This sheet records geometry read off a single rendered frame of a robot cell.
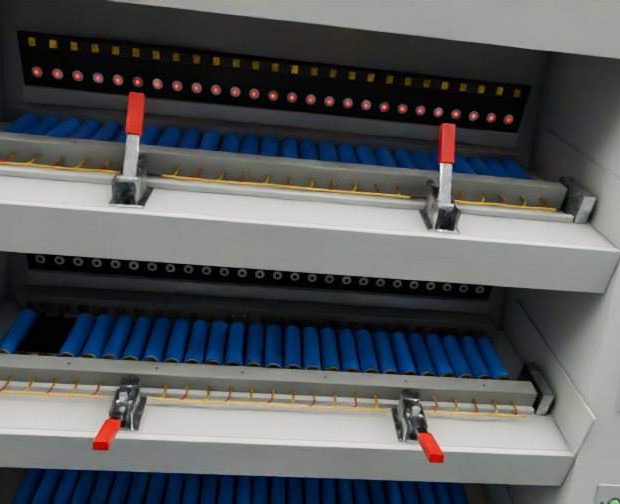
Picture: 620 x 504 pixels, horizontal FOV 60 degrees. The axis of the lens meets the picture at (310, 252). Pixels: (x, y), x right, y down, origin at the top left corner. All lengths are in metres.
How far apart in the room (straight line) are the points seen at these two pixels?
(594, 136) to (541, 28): 0.15
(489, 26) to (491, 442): 0.37
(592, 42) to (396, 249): 0.23
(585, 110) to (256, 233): 0.36
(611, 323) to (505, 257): 0.12
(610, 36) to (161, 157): 0.39
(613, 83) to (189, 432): 0.51
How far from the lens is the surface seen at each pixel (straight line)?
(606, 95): 0.60
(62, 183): 0.51
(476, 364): 0.62
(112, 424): 0.48
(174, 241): 0.45
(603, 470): 0.62
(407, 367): 0.58
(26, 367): 0.57
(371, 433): 0.54
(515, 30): 0.49
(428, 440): 0.49
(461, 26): 0.47
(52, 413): 0.56
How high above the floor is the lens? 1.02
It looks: 13 degrees down
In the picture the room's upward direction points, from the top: 5 degrees clockwise
